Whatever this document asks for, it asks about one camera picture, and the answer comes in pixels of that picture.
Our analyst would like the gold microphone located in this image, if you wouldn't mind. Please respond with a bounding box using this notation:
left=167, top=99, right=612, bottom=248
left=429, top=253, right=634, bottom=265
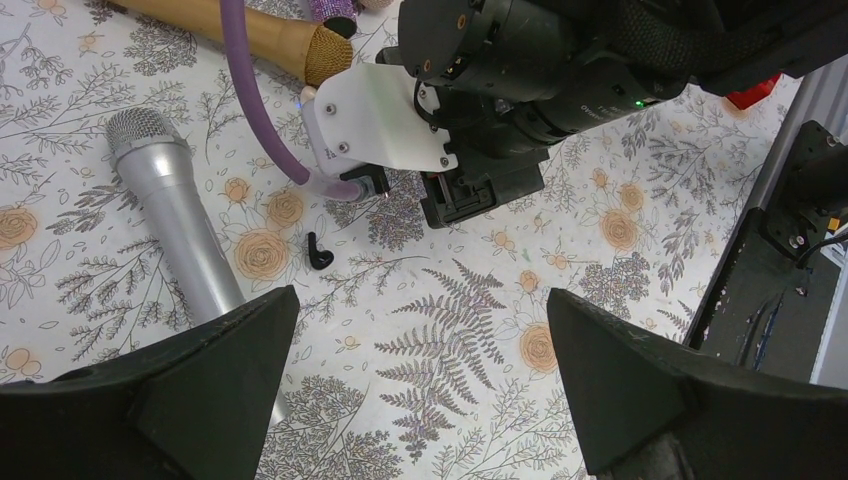
left=117, top=0, right=353, bottom=87

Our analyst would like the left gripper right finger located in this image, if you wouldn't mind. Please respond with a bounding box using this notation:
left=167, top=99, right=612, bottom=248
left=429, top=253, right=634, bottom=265
left=547, top=289, right=847, bottom=479

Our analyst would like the silver microphone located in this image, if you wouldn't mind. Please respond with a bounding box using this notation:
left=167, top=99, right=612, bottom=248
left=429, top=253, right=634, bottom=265
left=105, top=108, right=297, bottom=446

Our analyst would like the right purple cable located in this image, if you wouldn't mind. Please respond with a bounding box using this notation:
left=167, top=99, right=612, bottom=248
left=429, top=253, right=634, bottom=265
left=218, top=0, right=364, bottom=203

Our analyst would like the purple glitter microphone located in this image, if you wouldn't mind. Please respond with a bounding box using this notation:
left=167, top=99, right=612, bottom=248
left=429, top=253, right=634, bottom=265
left=308, top=0, right=357, bottom=39

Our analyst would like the black earbud near microphone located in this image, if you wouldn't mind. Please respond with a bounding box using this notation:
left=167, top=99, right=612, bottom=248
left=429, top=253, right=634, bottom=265
left=307, top=232, right=335, bottom=271

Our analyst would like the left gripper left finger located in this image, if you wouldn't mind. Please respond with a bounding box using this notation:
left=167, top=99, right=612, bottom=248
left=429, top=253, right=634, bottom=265
left=1, top=286, right=300, bottom=479

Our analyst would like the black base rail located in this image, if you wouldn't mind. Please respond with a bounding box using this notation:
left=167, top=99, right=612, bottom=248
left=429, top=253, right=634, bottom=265
left=683, top=120, right=847, bottom=382

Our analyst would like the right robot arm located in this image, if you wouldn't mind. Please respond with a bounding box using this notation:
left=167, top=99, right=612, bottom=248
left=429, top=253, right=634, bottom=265
left=377, top=0, right=847, bottom=229

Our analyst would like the floral table mat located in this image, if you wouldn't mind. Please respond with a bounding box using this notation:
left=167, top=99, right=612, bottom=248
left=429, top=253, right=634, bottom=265
left=1, top=1, right=798, bottom=479

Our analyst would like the red box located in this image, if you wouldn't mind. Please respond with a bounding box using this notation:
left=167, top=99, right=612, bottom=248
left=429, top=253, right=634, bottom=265
left=723, top=73, right=782, bottom=111

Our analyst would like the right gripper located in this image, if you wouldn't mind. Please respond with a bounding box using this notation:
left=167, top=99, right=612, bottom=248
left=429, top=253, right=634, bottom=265
left=420, top=148, right=549, bottom=229

